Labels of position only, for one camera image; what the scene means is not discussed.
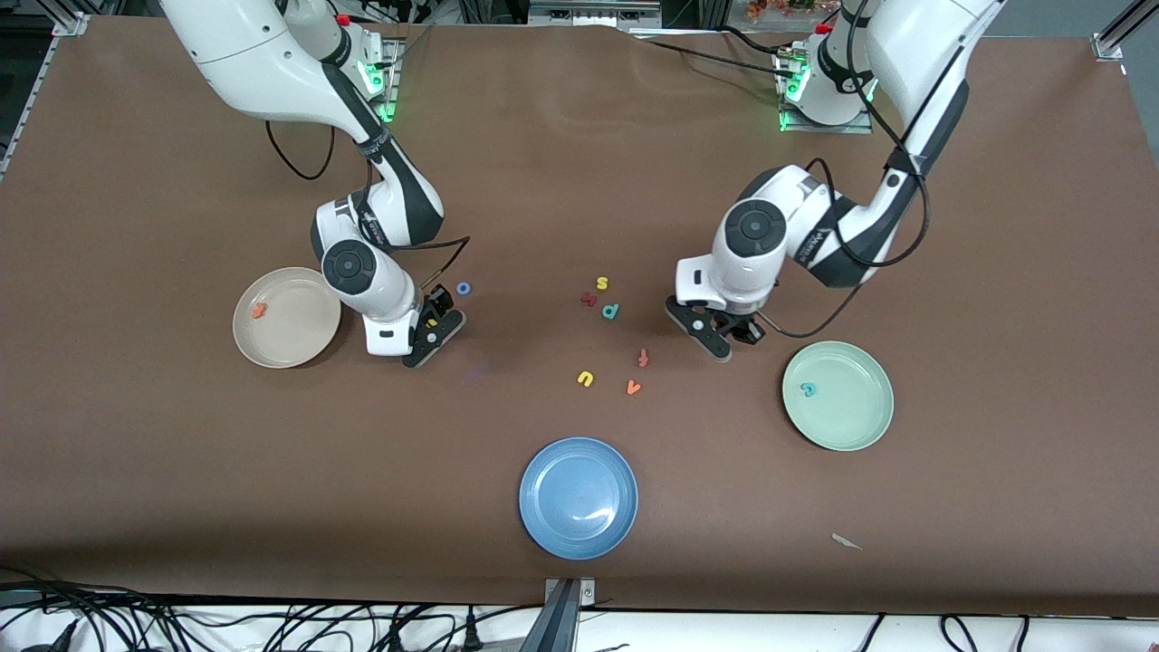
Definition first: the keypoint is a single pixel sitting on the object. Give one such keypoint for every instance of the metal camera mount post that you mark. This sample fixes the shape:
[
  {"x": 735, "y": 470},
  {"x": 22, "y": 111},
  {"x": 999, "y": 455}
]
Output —
[{"x": 566, "y": 616}]

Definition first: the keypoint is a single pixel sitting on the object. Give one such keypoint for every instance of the small white paper scrap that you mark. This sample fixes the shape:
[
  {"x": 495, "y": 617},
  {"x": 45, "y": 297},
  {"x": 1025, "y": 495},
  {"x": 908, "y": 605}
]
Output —
[{"x": 847, "y": 541}]

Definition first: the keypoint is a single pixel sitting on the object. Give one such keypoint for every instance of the orange flower bunch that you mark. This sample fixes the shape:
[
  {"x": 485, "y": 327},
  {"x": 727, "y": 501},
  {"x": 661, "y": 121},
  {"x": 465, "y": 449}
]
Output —
[{"x": 779, "y": 9}]

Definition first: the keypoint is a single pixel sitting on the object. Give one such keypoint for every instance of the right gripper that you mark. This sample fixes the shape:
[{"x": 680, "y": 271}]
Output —
[{"x": 438, "y": 301}]

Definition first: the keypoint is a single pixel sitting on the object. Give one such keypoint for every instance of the large table cover sheet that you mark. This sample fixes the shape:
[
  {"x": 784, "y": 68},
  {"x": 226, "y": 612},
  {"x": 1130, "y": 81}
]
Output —
[{"x": 543, "y": 181}]

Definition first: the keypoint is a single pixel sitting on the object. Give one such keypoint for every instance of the light green plate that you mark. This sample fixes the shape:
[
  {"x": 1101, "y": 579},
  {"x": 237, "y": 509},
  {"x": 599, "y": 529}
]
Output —
[{"x": 838, "y": 407}]

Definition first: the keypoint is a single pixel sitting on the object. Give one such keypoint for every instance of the grey power strip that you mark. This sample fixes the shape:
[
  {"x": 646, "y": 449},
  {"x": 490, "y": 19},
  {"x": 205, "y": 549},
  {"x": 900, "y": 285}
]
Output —
[{"x": 593, "y": 14}]

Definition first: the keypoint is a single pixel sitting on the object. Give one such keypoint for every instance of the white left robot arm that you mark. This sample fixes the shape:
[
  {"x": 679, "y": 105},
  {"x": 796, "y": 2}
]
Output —
[{"x": 914, "y": 54}]

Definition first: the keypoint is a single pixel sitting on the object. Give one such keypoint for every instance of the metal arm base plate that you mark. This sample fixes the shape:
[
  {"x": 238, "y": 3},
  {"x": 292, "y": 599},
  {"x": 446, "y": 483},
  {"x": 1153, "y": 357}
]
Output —
[
  {"x": 815, "y": 127},
  {"x": 391, "y": 100}
]

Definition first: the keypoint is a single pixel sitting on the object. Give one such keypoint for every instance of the aluminium frame rail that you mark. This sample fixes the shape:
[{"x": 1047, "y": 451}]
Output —
[
  {"x": 1118, "y": 32},
  {"x": 68, "y": 23}
]

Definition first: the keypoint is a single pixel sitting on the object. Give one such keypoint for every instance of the beige brown plate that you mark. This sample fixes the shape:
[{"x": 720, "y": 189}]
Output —
[{"x": 287, "y": 326}]

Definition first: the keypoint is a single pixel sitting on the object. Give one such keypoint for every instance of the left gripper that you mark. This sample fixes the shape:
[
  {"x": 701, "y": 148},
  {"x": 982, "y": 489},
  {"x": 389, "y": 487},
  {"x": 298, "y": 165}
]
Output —
[{"x": 748, "y": 329}]

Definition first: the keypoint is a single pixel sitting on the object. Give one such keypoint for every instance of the blue plate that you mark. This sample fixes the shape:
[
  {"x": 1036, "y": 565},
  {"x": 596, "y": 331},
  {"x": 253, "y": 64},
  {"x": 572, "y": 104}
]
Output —
[{"x": 578, "y": 498}]

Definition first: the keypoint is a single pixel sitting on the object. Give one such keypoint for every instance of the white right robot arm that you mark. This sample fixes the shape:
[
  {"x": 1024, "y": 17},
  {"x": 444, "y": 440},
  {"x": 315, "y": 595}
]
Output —
[{"x": 263, "y": 63}]

